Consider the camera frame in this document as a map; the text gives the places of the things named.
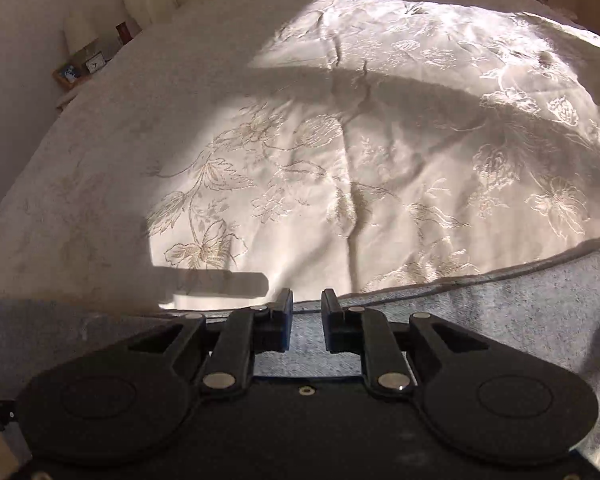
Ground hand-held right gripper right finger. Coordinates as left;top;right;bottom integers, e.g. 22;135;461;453
321;288;501;393

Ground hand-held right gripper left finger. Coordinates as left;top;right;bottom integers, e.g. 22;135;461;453
115;288;294;392

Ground grey-blue pants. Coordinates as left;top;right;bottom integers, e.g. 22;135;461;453
0;232;600;466

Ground cream embroidered bedspread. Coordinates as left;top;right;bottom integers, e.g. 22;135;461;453
0;0;600;313

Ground cream nightstand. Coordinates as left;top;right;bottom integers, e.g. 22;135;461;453
55;87;87;112

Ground cream table lamp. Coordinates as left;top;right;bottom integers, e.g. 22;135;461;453
62;10;102;57

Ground wooden photo frame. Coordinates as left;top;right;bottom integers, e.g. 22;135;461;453
52;62;84;91

